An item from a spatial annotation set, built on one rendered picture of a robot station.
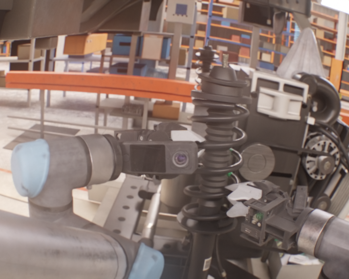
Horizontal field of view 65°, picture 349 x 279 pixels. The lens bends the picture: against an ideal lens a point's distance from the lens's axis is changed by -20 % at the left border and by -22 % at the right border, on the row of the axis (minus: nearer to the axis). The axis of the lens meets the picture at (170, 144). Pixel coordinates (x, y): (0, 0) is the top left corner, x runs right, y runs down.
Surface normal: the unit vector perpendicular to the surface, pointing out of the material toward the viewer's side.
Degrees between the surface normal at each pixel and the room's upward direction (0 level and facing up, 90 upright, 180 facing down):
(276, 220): 9
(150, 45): 90
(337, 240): 59
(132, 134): 86
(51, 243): 53
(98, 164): 79
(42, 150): 31
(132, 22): 90
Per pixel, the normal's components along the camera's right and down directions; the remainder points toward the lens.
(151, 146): -0.25, 0.11
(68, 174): 0.70, 0.28
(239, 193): -0.04, -0.96
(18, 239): 0.85, -0.51
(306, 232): -0.75, -0.24
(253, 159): -0.08, 0.33
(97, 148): 0.61, -0.46
